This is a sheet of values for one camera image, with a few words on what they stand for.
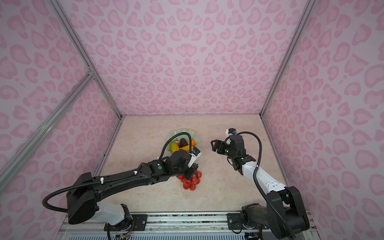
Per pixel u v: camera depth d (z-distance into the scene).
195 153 0.68
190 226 0.73
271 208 0.38
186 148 0.95
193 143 0.98
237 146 0.64
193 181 0.78
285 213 0.40
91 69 0.91
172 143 0.96
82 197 0.41
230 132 0.77
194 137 1.00
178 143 0.99
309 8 0.69
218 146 0.77
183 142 0.99
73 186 0.45
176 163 0.59
